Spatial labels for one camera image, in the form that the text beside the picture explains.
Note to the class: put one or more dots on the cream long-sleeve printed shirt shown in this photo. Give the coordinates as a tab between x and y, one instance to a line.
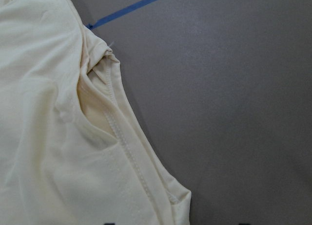
71	149

